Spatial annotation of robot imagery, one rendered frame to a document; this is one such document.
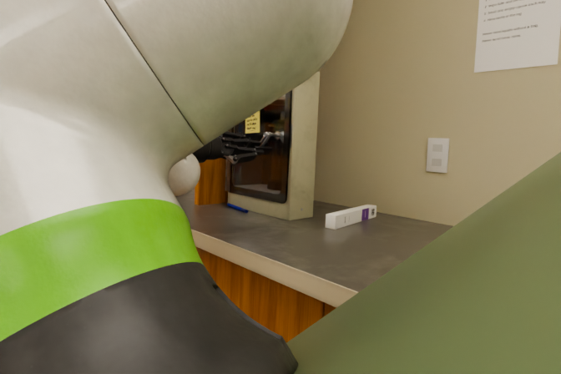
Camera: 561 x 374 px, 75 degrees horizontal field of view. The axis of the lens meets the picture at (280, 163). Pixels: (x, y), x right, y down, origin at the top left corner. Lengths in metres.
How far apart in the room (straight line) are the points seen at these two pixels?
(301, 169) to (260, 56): 0.97
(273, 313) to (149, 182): 0.68
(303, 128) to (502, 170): 0.60
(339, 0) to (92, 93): 0.13
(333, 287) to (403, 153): 0.81
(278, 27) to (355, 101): 1.33
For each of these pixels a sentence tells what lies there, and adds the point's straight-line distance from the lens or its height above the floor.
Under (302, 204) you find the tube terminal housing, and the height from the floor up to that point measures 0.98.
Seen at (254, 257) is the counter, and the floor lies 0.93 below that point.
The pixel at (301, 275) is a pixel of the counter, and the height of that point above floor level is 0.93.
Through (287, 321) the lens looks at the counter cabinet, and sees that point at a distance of 0.81.
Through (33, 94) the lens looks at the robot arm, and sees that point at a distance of 0.18.
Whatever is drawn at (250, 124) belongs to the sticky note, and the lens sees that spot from 1.24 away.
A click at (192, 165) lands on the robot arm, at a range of 0.81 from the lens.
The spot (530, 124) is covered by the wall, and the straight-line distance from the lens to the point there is 1.26.
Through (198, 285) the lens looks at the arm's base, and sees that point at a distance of 0.16.
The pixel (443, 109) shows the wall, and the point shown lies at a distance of 1.34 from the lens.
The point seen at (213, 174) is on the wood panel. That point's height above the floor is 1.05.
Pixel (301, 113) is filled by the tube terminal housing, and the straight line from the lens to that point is 1.14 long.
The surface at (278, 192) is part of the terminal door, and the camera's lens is 1.14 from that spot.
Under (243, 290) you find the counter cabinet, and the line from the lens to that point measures 0.90.
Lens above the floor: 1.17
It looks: 3 degrees down
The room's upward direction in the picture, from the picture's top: 3 degrees clockwise
